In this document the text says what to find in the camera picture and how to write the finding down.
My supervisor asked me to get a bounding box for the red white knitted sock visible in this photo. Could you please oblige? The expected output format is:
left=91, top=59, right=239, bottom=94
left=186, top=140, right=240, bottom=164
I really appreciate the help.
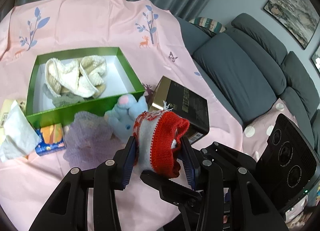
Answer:
left=133, top=101, right=190, bottom=178

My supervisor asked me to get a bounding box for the cream knitted scarf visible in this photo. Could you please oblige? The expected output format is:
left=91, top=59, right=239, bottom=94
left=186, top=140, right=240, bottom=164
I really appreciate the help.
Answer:
left=45, top=55, right=107, bottom=98

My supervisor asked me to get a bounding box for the framed landscape painting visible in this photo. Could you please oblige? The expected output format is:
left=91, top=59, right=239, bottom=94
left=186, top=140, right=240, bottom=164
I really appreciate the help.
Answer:
left=263, top=0, right=319, bottom=49

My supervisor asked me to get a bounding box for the green cardboard box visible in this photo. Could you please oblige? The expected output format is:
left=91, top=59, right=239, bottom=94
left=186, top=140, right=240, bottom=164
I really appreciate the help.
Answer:
left=26, top=47, right=144, bottom=128

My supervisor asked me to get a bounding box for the blue orange small box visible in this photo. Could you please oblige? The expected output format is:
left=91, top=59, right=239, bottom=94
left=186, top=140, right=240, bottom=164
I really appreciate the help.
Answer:
left=35, top=124, right=66, bottom=156

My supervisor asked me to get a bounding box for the pink polka dot cloth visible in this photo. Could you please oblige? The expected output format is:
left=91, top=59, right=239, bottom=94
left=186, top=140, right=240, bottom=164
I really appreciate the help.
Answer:
left=242, top=99, right=298, bottom=161

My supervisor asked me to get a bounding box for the striped cushion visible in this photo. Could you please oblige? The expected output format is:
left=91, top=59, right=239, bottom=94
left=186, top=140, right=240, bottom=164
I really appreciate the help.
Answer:
left=189, top=17, right=226, bottom=33

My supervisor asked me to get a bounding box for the green knitted cloth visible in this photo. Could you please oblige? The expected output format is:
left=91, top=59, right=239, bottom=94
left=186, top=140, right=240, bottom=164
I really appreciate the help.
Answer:
left=42, top=84, right=85, bottom=108

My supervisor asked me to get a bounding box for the blue plush toy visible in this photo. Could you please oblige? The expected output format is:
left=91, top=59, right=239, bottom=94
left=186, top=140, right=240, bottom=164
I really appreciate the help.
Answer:
left=104, top=94, right=148, bottom=143

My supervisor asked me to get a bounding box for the purple mesh scrunchie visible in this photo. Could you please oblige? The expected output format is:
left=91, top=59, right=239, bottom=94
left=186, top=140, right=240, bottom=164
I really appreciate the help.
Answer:
left=63, top=111, right=123, bottom=170

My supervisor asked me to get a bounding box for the pink printed tablecloth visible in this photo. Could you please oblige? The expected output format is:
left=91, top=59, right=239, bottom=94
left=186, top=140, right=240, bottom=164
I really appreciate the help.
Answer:
left=1, top=0, right=242, bottom=230

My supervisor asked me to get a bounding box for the grey sofa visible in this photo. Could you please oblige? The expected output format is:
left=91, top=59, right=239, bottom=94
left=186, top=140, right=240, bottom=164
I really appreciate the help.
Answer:
left=178, top=13, right=319, bottom=152

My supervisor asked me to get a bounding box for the black gold box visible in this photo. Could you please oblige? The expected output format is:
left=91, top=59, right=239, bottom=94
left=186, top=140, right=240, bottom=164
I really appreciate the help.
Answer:
left=148, top=76, right=209, bottom=144

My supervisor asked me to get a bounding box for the yellow tissue pack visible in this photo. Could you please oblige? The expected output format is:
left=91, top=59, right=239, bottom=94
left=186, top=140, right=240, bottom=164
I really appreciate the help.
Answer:
left=1, top=100, right=41, bottom=162

